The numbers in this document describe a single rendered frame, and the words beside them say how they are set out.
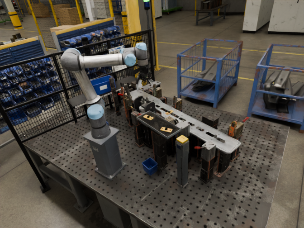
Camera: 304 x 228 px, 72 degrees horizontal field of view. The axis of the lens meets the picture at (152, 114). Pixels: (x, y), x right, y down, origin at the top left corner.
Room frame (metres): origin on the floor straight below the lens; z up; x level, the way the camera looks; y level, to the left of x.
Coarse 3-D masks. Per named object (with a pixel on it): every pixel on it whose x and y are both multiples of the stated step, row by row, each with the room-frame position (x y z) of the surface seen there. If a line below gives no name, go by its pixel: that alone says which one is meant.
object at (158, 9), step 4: (156, 0) 14.18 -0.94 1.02; (160, 0) 14.53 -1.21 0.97; (156, 4) 14.16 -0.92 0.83; (160, 4) 14.52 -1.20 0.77; (156, 8) 14.14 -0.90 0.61; (160, 8) 14.50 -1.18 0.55; (156, 12) 14.11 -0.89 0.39; (160, 12) 14.48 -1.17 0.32; (156, 16) 14.09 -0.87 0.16; (160, 16) 14.51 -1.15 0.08
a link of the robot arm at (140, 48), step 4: (136, 44) 1.51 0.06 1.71; (140, 44) 1.49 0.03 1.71; (144, 44) 1.50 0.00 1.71; (136, 48) 1.49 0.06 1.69; (140, 48) 1.48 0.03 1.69; (144, 48) 1.49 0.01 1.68; (136, 52) 1.47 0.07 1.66; (140, 52) 1.48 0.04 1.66; (144, 52) 1.48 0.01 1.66; (136, 56) 1.48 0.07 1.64; (140, 56) 1.48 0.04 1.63; (144, 56) 1.48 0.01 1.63
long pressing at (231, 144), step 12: (132, 96) 2.09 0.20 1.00; (144, 96) 2.06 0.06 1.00; (156, 108) 1.78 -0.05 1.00; (168, 108) 1.76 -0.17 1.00; (180, 120) 1.53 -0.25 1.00; (192, 120) 1.52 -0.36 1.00; (192, 132) 1.34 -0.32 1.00; (204, 132) 1.33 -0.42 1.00; (216, 132) 1.32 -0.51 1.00; (216, 144) 1.17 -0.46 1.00; (228, 144) 1.16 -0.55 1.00; (240, 144) 1.15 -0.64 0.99
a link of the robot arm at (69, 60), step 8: (64, 56) 1.33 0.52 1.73; (72, 56) 1.32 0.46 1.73; (80, 56) 1.32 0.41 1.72; (88, 56) 1.34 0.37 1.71; (96, 56) 1.34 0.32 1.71; (104, 56) 1.34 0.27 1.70; (112, 56) 1.34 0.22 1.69; (120, 56) 1.34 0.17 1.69; (128, 56) 1.32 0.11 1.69; (64, 64) 1.31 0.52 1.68; (72, 64) 1.29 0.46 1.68; (80, 64) 1.37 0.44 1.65; (88, 64) 1.30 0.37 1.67; (96, 64) 1.31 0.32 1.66; (104, 64) 1.32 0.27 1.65; (112, 64) 1.33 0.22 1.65; (120, 64) 1.34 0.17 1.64; (128, 64) 1.32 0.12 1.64
